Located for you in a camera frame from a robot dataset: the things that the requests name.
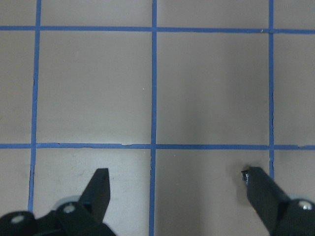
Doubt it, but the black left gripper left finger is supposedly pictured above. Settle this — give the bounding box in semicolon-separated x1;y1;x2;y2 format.
78;168;110;223

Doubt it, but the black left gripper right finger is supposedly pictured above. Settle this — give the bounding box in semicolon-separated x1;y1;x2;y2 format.
242;167;290;234

